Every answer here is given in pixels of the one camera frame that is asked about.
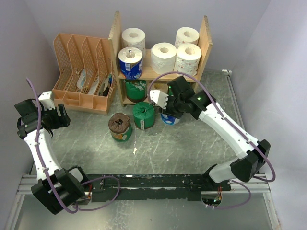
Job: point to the floral paper roll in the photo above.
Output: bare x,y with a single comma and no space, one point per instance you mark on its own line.
186,35
134,37

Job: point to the floral white roll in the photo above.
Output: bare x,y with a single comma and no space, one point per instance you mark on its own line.
187,59

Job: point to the plain white roll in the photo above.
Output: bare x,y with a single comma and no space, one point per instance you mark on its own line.
163,56

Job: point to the items in file organizer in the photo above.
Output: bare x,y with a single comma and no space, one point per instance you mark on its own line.
102,89

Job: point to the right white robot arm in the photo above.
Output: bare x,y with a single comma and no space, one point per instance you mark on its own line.
250,152

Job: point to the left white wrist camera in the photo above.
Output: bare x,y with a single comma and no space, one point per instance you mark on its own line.
46,99

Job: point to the blue roll front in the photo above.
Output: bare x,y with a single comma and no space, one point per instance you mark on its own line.
130,62

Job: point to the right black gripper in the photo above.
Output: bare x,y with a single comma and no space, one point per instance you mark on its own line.
167,111

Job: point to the green roll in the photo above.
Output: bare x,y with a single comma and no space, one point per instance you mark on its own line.
192,85
136,90
144,115

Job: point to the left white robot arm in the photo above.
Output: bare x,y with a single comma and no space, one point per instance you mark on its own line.
56,187

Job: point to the orange plastic file organizer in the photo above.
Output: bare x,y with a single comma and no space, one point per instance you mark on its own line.
75,53

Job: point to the blue roll with stick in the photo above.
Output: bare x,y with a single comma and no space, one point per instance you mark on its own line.
169,120

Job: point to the brown topped roll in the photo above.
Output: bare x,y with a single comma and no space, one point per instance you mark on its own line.
120,127

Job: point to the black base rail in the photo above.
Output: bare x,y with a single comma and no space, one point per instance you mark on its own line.
151,186

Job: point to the beige roll lower shelf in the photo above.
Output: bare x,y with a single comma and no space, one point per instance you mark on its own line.
158,86

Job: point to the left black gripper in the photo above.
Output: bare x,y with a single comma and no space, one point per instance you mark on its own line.
60,121

